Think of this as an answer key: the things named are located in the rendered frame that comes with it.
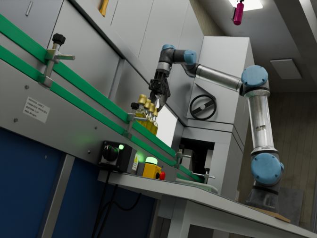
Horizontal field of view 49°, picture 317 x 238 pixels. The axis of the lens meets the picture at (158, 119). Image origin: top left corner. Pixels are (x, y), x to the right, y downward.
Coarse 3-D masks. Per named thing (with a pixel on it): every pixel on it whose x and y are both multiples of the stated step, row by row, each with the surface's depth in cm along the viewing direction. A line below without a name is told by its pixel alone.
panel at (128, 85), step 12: (120, 60) 169; (120, 72) 166; (132, 72) 176; (120, 84) 166; (132, 84) 178; (144, 84) 191; (120, 96) 168; (132, 96) 179; (156, 96) 208; (168, 108) 228
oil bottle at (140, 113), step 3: (138, 111) 159; (141, 111) 159; (144, 111) 162; (135, 114) 159; (138, 114) 158; (141, 114) 158; (144, 114) 161; (141, 117) 158; (144, 117) 161; (138, 120) 157; (141, 123) 159
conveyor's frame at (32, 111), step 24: (0, 72) 68; (0, 96) 69; (24, 96) 74; (48, 96) 81; (0, 120) 69; (24, 120) 75; (48, 120) 82; (72, 120) 91; (96, 120) 101; (48, 144) 83; (72, 144) 92; (96, 144) 103; (168, 168) 162
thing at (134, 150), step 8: (104, 144) 106; (112, 144) 105; (120, 144) 103; (120, 152) 103; (128, 152) 105; (104, 160) 104; (120, 160) 102; (128, 160) 105; (112, 168) 103; (120, 168) 101; (128, 168) 106
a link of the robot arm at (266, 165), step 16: (256, 80) 155; (256, 96) 155; (256, 112) 153; (256, 128) 151; (256, 144) 149; (272, 144) 148; (256, 160) 144; (272, 160) 141; (256, 176) 143; (272, 176) 140
